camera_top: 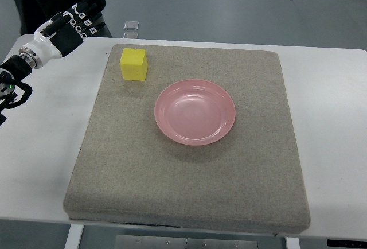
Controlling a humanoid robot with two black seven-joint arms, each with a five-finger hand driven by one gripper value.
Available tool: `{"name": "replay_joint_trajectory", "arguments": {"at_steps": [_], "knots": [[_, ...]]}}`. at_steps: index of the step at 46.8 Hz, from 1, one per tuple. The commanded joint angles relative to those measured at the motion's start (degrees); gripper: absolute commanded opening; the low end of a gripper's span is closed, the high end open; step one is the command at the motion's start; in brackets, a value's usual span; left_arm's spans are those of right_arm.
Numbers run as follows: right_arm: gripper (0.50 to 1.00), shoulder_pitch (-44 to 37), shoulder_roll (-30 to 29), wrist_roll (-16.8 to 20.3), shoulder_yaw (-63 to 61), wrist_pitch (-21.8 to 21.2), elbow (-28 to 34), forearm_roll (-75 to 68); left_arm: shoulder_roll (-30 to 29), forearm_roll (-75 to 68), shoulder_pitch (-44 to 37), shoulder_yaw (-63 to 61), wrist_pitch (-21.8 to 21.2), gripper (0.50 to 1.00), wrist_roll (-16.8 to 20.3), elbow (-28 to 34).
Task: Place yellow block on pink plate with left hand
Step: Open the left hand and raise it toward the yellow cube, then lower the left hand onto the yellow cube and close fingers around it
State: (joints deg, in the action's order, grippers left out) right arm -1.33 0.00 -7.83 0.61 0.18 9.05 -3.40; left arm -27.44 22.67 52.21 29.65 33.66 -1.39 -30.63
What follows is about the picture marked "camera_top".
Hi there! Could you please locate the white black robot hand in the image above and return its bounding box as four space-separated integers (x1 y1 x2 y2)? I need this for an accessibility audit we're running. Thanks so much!
19 0 106 69

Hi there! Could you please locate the yellow foam block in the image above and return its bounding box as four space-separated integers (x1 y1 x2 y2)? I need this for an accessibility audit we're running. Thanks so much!
119 48 148 81

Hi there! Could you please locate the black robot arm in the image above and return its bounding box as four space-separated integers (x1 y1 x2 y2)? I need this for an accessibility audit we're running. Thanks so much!
1 53 35 125

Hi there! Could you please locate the silver floor socket plate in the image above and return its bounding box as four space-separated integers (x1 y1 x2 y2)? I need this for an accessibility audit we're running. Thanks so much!
123 21 139 30

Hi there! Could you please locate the pink plate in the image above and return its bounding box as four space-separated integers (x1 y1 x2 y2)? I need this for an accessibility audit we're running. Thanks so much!
154 79 236 146

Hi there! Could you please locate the beige fabric mat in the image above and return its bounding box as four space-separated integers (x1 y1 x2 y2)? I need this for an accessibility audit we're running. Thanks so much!
63 44 310 234

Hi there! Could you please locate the black table control panel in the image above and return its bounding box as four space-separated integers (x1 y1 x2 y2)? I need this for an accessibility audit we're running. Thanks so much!
327 239 367 248

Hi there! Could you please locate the metal table base plate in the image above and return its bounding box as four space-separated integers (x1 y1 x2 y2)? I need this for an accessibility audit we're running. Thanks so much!
114 235 259 249

